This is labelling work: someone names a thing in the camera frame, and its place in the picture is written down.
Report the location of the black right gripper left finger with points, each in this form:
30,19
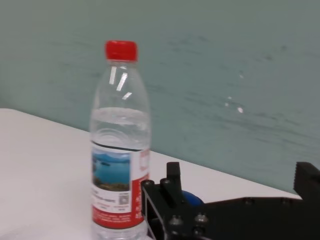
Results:
172,200

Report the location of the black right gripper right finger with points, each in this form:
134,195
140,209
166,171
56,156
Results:
307,182

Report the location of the blue push button black base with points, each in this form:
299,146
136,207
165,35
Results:
192,198

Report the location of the clear water bottle red cap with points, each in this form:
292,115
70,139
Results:
117,155

